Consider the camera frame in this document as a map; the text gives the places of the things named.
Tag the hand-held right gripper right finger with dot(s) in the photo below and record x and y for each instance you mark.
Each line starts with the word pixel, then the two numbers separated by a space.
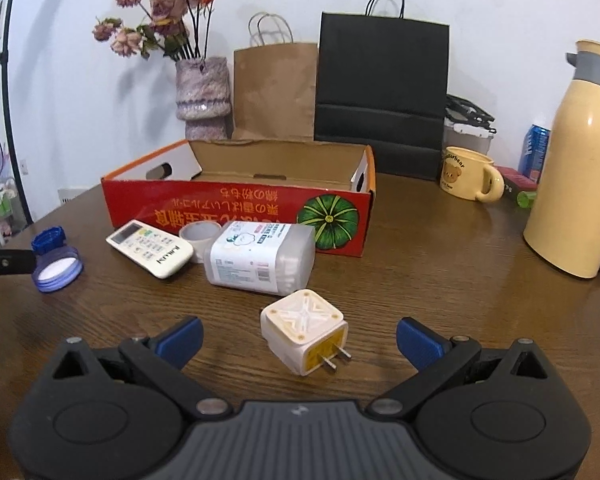
pixel 420 342

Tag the dark red box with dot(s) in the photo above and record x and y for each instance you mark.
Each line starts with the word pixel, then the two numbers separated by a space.
pixel 517 177

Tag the blue drink can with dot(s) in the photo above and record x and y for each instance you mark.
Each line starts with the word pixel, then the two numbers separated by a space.
pixel 534 150

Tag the clear container black clip lid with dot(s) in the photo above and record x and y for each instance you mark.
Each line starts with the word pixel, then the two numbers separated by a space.
pixel 465 135

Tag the purple speckled vase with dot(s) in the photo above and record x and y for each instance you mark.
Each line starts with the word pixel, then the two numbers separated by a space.
pixel 202 95

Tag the dried pink flowers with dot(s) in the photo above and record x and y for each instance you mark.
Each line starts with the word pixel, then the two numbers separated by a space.
pixel 167 7

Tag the black paper bag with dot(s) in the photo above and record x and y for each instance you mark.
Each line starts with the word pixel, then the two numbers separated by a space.
pixel 380 85

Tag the cream plug adapter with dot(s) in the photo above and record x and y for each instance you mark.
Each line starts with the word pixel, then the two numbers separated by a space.
pixel 300 330

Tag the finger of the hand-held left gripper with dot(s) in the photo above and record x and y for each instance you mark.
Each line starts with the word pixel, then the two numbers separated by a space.
pixel 10 261

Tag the brown paper bag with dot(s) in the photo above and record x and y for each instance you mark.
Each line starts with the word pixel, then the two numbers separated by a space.
pixel 275 90

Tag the clear cotton swab container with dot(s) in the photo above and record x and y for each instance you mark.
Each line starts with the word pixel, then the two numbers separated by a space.
pixel 260 260

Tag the white tape roll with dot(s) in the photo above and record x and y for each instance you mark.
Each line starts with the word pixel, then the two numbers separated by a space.
pixel 200 252

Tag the small green plastic object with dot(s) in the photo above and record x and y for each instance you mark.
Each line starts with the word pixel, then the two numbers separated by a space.
pixel 526 200

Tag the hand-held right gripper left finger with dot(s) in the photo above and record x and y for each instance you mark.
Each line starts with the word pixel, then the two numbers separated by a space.
pixel 180 342

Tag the red cardboard box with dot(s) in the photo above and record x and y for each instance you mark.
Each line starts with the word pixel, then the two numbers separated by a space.
pixel 230 205

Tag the yellow thermos jug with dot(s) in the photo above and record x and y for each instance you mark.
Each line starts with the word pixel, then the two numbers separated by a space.
pixel 575 185

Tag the blue jar lid white inside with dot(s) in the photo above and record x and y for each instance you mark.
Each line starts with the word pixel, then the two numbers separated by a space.
pixel 60 270

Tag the yellow bear mug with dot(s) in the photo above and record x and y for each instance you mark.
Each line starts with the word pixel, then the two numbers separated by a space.
pixel 462 172

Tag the white booklet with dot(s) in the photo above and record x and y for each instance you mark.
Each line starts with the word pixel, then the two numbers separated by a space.
pixel 72 196

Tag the white remote control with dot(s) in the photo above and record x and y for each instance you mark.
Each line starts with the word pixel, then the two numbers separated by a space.
pixel 147 247

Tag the black light stand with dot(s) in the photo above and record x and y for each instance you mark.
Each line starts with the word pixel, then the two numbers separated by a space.
pixel 12 110

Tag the blue ribbed lid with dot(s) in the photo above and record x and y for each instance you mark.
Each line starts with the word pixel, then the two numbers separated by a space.
pixel 49 240

